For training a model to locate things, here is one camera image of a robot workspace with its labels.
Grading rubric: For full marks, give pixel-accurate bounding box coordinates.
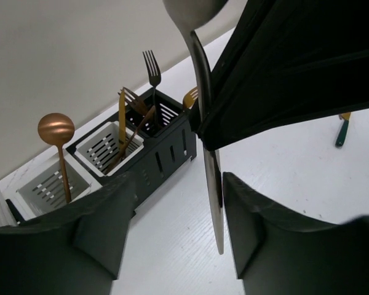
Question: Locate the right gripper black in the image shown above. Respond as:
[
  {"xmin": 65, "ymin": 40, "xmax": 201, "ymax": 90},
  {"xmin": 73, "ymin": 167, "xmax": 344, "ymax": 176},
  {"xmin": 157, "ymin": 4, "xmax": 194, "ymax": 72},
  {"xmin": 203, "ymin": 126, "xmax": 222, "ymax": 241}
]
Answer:
[{"xmin": 207, "ymin": 1, "xmax": 369, "ymax": 149}]

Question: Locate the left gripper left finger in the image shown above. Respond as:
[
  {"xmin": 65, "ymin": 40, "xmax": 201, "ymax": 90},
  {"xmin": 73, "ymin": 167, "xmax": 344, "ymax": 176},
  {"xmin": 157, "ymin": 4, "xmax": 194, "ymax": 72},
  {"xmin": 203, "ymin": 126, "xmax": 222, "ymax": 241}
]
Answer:
[{"xmin": 0, "ymin": 172, "xmax": 136, "ymax": 294}]

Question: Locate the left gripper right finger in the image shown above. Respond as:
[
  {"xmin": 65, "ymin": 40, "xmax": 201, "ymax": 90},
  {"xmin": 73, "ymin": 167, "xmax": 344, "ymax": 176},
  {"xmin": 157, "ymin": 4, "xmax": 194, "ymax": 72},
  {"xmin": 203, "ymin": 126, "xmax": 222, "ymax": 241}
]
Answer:
[{"xmin": 223, "ymin": 172, "xmax": 369, "ymax": 294}]

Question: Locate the gold fork dark handle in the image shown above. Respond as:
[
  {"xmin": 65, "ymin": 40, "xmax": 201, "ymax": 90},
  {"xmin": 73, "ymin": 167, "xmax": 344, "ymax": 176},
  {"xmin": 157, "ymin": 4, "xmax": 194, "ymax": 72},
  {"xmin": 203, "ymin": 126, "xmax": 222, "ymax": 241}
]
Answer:
[{"xmin": 182, "ymin": 86, "xmax": 199, "ymax": 110}]

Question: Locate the silver spoon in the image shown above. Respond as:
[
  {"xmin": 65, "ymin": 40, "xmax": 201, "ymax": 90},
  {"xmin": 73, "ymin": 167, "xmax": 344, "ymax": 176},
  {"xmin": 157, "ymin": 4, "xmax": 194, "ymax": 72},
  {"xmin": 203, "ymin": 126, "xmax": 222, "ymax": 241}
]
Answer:
[{"xmin": 163, "ymin": 0, "xmax": 227, "ymax": 255}]

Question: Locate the copper spoon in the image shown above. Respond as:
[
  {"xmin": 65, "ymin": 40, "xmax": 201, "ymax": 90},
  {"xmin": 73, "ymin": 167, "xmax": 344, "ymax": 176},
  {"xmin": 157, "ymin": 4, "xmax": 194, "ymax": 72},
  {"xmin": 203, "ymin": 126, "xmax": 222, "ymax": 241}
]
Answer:
[{"xmin": 38, "ymin": 113, "xmax": 75, "ymax": 203}]

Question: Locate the gold knife dark handle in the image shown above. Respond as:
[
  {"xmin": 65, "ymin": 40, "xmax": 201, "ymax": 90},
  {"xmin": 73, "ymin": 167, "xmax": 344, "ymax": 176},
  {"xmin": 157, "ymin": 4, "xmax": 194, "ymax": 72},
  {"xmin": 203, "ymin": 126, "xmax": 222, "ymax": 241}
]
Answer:
[{"xmin": 118, "ymin": 88, "xmax": 126, "ymax": 149}]

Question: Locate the white utensil holder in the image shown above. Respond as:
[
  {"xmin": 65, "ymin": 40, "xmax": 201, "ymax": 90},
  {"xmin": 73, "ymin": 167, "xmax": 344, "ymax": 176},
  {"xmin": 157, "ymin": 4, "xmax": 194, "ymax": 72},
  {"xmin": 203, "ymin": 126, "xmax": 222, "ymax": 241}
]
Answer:
[{"xmin": 0, "ymin": 150, "xmax": 101, "ymax": 220}]

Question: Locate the black insert cup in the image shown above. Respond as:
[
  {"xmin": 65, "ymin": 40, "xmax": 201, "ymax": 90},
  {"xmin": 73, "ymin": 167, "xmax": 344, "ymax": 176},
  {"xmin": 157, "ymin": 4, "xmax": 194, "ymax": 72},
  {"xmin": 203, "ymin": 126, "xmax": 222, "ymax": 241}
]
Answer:
[{"xmin": 0, "ymin": 199, "xmax": 25, "ymax": 228}]

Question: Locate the white insert cup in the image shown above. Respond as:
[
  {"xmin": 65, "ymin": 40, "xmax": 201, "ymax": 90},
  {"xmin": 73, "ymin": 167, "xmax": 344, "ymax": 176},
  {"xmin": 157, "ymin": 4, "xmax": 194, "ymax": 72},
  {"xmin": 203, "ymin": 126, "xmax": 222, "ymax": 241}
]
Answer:
[{"xmin": 74, "ymin": 121, "xmax": 144, "ymax": 177}]

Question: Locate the black utensil holder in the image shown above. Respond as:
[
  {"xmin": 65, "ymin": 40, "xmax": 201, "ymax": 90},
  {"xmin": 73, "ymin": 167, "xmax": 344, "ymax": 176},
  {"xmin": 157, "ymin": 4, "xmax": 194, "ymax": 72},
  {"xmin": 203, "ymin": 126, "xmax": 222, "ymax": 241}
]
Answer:
[{"xmin": 67, "ymin": 88, "xmax": 197, "ymax": 207}]

